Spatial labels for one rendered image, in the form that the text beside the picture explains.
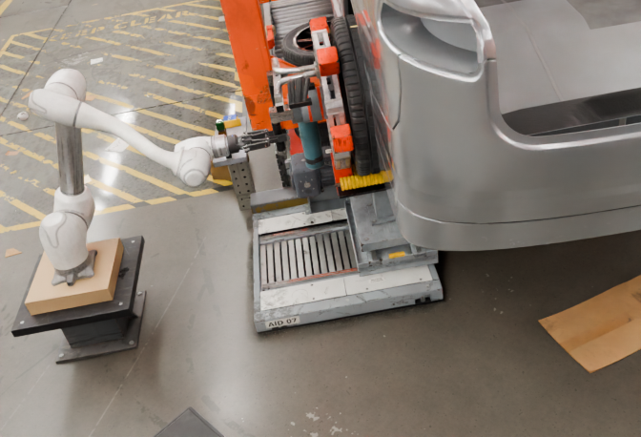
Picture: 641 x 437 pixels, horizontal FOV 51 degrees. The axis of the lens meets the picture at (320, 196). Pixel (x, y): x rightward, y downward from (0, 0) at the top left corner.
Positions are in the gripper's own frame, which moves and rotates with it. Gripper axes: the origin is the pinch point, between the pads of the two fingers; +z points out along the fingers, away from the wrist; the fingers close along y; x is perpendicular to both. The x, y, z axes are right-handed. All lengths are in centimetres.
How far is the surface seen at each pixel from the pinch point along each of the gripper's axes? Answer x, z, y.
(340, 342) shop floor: -83, 9, 37
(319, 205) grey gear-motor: -74, 10, -51
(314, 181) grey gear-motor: -50, 10, -38
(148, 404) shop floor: -83, -72, 51
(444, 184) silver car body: 24, 47, 85
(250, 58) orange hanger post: 9, -9, -59
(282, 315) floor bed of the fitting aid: -75, -13, 23
